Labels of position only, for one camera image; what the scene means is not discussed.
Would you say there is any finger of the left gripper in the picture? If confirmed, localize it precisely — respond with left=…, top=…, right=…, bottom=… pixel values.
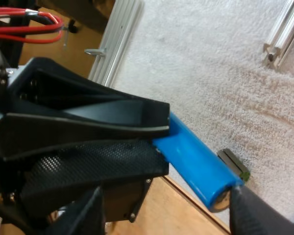
left=0, top=57, right=172, bottom=161
left=22, top=139, right=170, bottom=216

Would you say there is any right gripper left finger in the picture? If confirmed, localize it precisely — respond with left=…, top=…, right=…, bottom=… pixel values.
left=45, top=187, right=106, bottom=235

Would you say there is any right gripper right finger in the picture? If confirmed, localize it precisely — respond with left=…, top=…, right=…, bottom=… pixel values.
left=229, top=185, right=294, bottom=235

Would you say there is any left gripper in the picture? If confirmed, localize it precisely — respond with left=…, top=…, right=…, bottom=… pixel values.
left=0, top=80, right=49, bottom=228

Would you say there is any bright blue cylinder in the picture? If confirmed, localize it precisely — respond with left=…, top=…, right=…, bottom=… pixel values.
left=153, top=111, right=245, bottom=213

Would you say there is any dark ribbed drum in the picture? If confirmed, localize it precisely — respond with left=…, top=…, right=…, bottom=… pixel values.
left=217, top=148, right=251, bottom=182

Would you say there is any ribbed aluminium rail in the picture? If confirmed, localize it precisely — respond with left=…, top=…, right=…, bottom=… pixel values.
left=87, top=0, right=146, bottom=88

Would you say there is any red cable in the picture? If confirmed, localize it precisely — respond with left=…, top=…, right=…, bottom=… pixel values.
left=0, top=6, right=65, bottom=45

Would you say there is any metal plate on aluminium frame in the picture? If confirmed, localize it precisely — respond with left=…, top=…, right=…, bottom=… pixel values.
left=261, top=0, right=294, bottom=71

